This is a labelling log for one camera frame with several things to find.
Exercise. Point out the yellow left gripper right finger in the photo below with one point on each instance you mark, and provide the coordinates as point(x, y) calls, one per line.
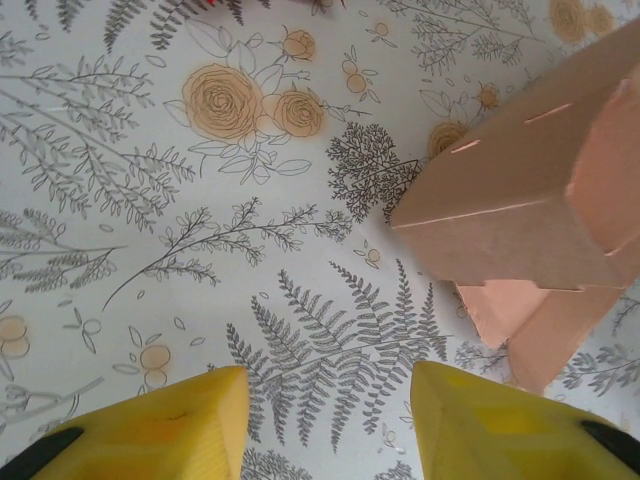
point(490, 430)

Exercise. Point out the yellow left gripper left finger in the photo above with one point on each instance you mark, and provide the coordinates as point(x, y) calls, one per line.
point(150, 430)

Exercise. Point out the pink paper box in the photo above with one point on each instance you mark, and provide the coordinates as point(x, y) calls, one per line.
point(500, 200)

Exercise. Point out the floral tablecloth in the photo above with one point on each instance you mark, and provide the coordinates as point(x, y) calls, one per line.
point(200, 250)

